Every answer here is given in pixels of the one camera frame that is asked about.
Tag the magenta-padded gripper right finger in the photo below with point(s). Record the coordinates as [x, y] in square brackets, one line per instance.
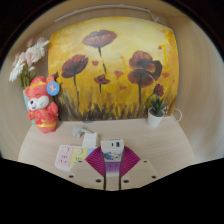
[138, 171]

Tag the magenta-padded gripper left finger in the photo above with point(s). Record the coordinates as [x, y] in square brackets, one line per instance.
[85, 171]

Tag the white pastel-coloured power strip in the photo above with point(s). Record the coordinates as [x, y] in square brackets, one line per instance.
[70, 156]

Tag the small plant in white pot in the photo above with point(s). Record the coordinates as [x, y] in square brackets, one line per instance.
[155, 118]

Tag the red and white plush toy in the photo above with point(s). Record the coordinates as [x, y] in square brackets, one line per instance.
[41, 110]

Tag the pale blue flower vase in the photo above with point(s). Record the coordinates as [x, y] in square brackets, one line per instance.
[26, 100]

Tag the yellow poppy flower painting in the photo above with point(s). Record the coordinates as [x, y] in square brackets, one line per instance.
[113, 66]

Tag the pink and white flower bouquet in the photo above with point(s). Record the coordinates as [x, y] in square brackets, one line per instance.
[28, 60]

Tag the white light bar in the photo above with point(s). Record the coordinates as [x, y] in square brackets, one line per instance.
[100, 9]

